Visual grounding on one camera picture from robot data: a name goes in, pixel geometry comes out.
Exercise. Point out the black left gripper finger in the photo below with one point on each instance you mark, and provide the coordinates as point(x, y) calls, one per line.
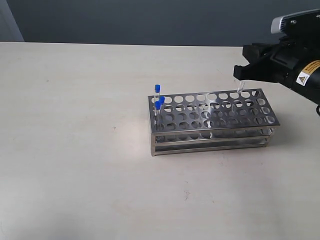
point(254, 72)

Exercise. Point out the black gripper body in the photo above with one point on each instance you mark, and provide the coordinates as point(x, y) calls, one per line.
point(287, 58)

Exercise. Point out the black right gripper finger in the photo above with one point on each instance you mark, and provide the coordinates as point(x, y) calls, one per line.
point(258, 53)

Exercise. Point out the blue capped tube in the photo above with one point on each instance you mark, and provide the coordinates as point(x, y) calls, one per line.
point(157, 115)
point(241, 86)
point(157, 90)
point(161, 102)

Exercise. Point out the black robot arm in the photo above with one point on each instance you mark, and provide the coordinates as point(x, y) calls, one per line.
point(308, 82)

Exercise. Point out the stainless steel test tube rack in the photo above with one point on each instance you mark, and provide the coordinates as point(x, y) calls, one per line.
point(210, 121)

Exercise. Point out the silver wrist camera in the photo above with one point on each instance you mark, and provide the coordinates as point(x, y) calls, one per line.
point(305, 22)

